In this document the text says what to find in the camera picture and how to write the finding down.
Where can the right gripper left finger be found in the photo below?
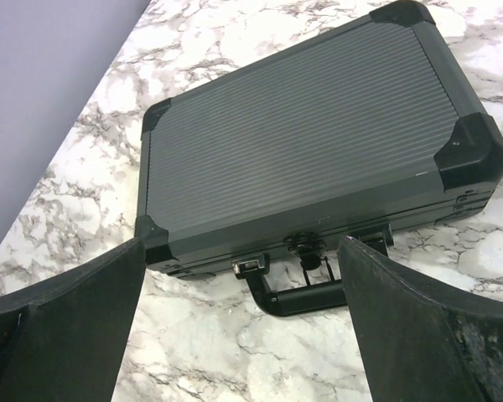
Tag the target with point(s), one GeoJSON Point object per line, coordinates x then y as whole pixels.
{"type": "Point", "coordinates": [63, 339]}

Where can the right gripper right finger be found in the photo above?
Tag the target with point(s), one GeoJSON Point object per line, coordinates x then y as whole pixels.
{"type": "Point", "coordinates": [420, 339]}

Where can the black poker carrying case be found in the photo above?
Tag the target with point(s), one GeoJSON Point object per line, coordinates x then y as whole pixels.
{"type": "Point", "coordinates": [365, 130]}

